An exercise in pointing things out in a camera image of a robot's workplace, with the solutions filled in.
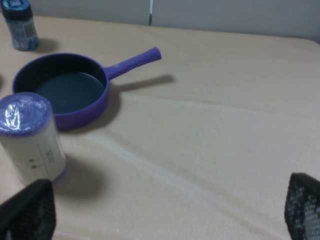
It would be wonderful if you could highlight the purple frying pan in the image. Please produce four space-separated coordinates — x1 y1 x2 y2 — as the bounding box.
12 47 162 131

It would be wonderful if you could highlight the blue labelled jar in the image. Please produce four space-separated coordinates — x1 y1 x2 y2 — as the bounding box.
0 0 40 51

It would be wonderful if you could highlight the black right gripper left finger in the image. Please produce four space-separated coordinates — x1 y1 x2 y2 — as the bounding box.
0 179 57 240

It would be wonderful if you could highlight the white roll purple wrap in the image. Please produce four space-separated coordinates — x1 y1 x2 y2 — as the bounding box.
0 92 67 184

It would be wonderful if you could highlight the cream tablecloth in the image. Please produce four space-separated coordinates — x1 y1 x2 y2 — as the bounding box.
0 16 320 240

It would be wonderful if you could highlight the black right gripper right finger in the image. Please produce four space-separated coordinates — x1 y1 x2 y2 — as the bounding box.
284 172 320 240

